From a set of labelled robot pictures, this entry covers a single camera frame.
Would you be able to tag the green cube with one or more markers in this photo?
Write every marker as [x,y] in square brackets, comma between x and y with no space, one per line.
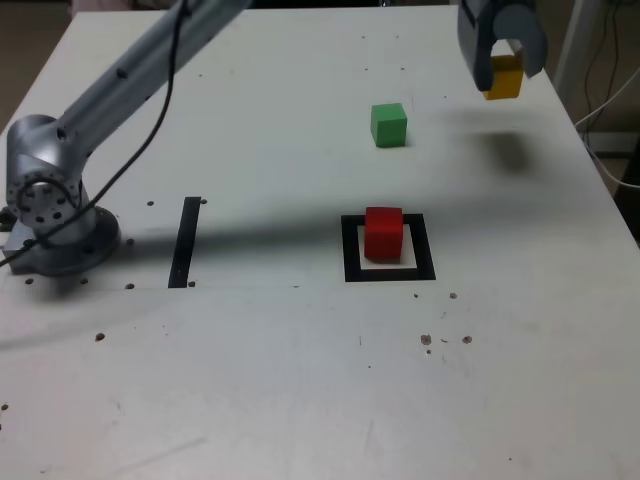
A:
[389,127]

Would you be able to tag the black tape strip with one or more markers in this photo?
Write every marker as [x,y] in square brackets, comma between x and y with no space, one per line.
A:
[183,245]

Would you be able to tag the red cube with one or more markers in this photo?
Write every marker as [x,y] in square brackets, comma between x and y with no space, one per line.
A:
[382,235]

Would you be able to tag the white post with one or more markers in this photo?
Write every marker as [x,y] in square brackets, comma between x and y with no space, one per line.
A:
[575,30]

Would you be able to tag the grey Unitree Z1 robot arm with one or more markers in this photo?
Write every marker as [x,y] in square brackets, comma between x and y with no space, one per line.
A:
[125,75]

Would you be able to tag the black tape square outline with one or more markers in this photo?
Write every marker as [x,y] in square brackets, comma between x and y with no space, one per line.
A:
[427,250]

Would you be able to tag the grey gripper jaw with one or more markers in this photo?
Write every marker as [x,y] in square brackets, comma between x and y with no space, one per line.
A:
[527,30]

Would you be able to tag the yellow cube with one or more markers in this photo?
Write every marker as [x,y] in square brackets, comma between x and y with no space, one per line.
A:
[507,82]

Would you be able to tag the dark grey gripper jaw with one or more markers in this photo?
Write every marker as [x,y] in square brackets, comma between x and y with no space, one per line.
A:
[477,45]

